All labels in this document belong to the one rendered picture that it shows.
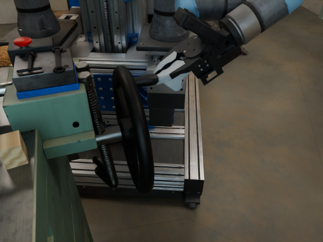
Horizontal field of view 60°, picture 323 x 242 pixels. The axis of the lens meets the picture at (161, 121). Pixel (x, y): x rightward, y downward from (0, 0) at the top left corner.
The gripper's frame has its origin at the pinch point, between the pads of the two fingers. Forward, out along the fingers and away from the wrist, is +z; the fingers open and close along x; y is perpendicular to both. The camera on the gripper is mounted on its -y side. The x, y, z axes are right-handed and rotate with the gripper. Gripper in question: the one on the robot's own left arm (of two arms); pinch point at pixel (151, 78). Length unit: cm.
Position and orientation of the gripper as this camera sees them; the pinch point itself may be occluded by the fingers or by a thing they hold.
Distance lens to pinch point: 61.5
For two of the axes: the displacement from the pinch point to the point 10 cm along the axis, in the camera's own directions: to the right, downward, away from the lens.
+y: 4.8, 5.6, 6.7
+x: -3.1, -6.1, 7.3
